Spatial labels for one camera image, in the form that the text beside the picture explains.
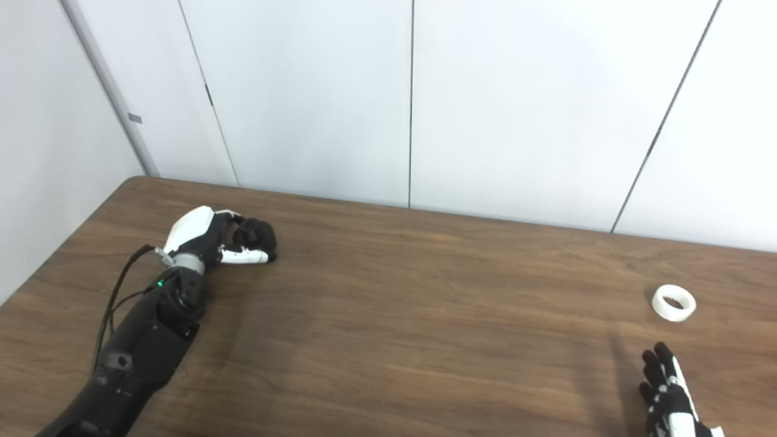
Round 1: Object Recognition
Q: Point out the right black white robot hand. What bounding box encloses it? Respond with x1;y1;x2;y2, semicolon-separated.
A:
639;342;726;437

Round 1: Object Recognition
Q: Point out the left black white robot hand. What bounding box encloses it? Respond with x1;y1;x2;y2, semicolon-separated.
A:
163;206;278;268

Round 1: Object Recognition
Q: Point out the round black plastic part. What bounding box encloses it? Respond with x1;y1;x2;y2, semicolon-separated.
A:
234;218;278;252

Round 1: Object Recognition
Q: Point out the white plastic ring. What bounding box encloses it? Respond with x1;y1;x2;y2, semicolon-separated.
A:
652;284;697;322

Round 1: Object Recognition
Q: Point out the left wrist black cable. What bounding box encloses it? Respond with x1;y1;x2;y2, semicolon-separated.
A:
90;244;169;372

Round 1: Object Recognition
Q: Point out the grey wall pipe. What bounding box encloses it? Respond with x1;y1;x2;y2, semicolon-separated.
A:
59;0;160;178

